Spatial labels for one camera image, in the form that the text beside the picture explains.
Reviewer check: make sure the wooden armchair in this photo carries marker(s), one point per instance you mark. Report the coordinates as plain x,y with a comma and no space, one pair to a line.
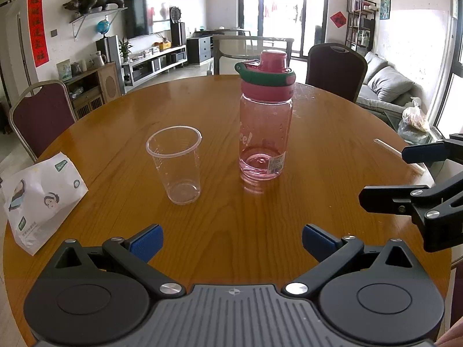
231,56

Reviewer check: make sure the small picture frame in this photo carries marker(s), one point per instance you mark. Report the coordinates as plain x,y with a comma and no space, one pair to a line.
64,70

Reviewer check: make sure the maroon padded chair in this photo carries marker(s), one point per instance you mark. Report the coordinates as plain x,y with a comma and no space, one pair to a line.
334,68
41,115

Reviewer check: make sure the grey sofa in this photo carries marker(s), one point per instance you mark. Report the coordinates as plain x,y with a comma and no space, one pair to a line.
387,83

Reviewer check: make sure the white pitcher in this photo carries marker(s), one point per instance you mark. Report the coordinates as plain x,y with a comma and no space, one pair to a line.
97,59

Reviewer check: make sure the black metal bookshelf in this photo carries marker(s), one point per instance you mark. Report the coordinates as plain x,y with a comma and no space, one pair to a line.
360,25

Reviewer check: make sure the grey tall speaker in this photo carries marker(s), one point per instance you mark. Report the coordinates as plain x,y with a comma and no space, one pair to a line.
108,48

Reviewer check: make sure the white wrapped straw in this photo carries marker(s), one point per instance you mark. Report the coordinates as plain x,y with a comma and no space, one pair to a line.
392,150

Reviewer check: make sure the green potted plant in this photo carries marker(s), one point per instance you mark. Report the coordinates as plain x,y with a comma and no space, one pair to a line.
124,47

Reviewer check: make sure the red wall banner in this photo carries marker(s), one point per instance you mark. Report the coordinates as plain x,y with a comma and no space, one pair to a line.
38,25

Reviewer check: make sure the pink transparent bottle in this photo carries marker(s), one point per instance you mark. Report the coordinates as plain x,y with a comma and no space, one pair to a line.
266,133

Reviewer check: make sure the red diamond wall decoration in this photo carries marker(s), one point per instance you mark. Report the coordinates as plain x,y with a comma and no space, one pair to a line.
338,20

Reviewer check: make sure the white wall shelf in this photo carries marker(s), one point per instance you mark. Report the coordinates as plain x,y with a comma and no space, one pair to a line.
94,14

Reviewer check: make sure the clear plastic cup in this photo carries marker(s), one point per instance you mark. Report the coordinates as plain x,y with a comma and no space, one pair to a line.
177,166

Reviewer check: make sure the pink and green bottle cap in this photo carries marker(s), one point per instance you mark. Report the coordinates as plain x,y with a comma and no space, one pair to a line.
269,76

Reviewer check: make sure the dark drawer cabinet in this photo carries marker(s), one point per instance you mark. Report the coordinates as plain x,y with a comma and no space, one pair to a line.
199,48

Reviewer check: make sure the blue globe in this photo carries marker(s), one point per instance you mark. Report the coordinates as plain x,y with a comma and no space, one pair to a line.
103,27

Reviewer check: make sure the black tall speaker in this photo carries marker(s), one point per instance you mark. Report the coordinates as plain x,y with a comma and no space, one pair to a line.
178,34

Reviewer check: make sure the round table clock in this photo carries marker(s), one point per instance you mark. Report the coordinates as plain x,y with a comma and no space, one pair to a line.
175,13

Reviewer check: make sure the wall television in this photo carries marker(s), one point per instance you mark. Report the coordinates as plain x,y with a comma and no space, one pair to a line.
139,18

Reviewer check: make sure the white printed paper bag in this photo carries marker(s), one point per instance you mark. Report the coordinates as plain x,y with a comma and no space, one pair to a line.
39,202

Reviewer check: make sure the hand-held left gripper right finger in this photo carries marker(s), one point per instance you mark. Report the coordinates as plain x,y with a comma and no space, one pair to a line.
318,240

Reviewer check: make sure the green wall painting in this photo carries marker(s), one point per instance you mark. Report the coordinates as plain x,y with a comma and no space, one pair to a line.
385,8

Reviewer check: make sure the glass side table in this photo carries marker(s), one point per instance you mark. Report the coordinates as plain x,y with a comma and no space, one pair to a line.
416,137

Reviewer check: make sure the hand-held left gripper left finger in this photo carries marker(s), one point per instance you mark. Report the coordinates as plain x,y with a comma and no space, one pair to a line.
146,242

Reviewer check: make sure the black framed glass door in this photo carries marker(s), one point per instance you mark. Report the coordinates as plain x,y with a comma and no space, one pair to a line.
318,14

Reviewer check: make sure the white television stand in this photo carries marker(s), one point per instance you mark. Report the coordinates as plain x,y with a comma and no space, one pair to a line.
155,65

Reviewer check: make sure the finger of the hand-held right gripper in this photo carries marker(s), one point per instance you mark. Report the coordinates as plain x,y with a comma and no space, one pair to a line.
394,197
423,152

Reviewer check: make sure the wooden side cabinet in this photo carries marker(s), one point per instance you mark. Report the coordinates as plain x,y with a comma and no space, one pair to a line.
94,86

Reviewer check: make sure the clear plastic food bag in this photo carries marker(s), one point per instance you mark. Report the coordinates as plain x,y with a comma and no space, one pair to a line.
416,117

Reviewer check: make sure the dark bull statue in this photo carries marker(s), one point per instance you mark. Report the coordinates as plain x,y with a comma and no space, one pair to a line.
94,0

